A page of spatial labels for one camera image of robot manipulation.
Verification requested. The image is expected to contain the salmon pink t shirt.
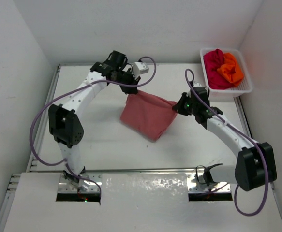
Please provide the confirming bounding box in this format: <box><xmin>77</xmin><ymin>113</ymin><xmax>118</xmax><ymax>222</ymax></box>
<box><xmin>120</xmin><ymin>91</ymin><xmax>177</xmax><ymax>141</ymax></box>

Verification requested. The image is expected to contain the orange t shirt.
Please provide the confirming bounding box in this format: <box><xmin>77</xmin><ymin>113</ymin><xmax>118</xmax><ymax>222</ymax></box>
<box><xmin>217</xmin><ymin>53</ymin><xmax>244</xmax><ymax>89</ymax></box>

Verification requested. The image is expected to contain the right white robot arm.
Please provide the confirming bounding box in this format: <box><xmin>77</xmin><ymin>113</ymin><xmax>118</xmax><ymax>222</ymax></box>
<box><xmin>172</xmin><ymin>81</ymin><xmax>277</xmax><ymax>191</ymax></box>

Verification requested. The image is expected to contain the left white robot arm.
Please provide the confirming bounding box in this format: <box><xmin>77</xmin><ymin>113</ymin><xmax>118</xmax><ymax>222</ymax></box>
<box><xmin>48</xmin><ymin>51</ymin><xmax>148</xmax><ymax>183</ymax></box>

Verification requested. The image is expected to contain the magenta crumpled t shirt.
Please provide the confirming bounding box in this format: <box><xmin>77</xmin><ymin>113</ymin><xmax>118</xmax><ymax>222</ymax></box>
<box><xmin>203</xmin><ymin>49</ymin><xmax>232</xmax><ymax>90</ymax></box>

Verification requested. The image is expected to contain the white plastic basket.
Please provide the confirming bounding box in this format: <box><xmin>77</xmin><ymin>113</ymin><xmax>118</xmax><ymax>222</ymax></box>
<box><xmin>200</xmin><ymin>48</ymin><xmax>253</xmax><ymax>101</ymax></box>

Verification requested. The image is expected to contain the white foam front board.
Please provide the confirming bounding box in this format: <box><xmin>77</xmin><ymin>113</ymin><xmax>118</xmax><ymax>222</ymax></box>
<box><xmin>5</xmin><ymin>173</ymin><xmax>282</xmax><ymax>232</ymax></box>

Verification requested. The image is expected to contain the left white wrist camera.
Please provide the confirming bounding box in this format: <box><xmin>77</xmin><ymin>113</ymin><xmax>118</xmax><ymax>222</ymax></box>
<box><xmin>132</xmin><ymin>62</ymin><xmax>149</xmax><ymax>77</ymax></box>

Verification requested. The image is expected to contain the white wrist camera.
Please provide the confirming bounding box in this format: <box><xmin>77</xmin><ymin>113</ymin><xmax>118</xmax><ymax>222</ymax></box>
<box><xmin>193</xmin><ymin>82</ymin><xmax>203</xmax><ymax>88</ymax></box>
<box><xmin>132</xmin><ymin>62</ymin><xmax>149</xmax><ymax>77</ymax></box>

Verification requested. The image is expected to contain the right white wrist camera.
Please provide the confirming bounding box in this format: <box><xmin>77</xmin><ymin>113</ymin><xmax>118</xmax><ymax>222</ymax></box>
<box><xmin>193</xmin><ymin>82</ymin><xmax>203</xmax><ymax>88</ymax></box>

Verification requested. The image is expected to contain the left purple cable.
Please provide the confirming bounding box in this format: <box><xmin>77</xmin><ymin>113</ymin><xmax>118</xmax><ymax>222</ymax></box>
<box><xmin>30</xmin><ymin>56</ymin><xmax>157</xmax><ymax>196</ymax></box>

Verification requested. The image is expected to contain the purple cable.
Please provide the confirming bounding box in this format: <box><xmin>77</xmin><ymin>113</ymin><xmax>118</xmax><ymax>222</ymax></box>
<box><xmin>30</xmin><ymin>56</ymin><xmax>157</xmax><ymax>196</ymax></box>
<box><xmin>184</xmin><ymin>69</ymin><xmax>269</xmax><ymax>216</ymax></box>

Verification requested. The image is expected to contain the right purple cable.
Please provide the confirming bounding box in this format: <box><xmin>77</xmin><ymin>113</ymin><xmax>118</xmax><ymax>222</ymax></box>
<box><xmin>184</xmin><ymin>69</ymin><xmax>269</xmax><ymax>216</ymax></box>

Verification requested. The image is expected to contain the black thin cable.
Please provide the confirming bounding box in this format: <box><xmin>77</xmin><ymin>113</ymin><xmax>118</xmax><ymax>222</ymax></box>
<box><xmin>195</xmin><ymin>163</ymin><xmax>223</xmax><ymax>187</ymax></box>

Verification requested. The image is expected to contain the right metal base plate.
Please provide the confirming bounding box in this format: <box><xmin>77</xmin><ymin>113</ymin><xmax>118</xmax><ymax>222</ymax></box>
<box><xmin>186</xmin><ymin>174</ymin><xmax>231</xmax><ymax>194</ymax></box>

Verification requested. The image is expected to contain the metal base plate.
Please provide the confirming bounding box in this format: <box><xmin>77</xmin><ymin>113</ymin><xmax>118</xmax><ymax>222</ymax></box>
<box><xmin>58</xmin><ymin>172</ymin><xmax>102</xmax><ymax>194</ymax></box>
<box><xmin>186</xmin><ymin>174</ymin><xmax>231</xmax><ymax>194</ymax></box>

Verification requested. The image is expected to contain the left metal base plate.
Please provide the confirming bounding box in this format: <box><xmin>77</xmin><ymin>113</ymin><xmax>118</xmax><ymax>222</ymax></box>
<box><xmin>58</xmin><ymin>172</ymin><xmax>102</xmax><ymax>194</ymax></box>

